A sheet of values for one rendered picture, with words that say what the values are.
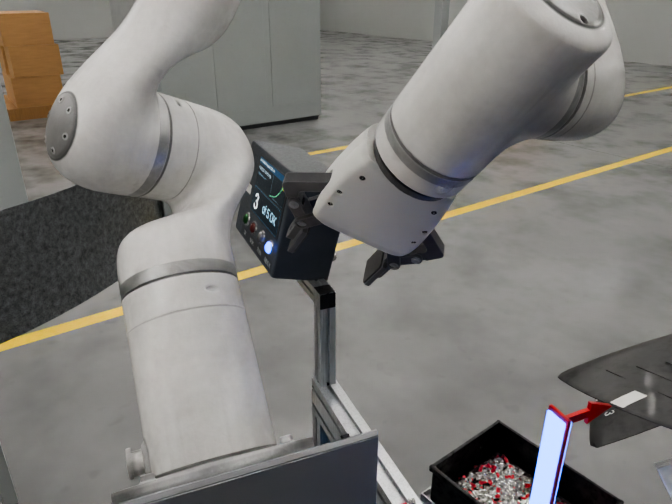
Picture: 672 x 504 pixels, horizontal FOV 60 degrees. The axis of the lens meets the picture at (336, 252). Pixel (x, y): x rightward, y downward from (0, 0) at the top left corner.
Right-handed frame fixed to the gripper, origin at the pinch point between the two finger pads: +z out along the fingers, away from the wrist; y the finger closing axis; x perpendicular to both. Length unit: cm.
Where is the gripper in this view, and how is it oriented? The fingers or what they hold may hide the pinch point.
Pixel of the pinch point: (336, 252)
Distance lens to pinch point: 58.1
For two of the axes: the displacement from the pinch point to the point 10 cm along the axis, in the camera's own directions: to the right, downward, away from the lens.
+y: -8.9, -3.9, -2.4
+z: -4.2, 4.8, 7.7
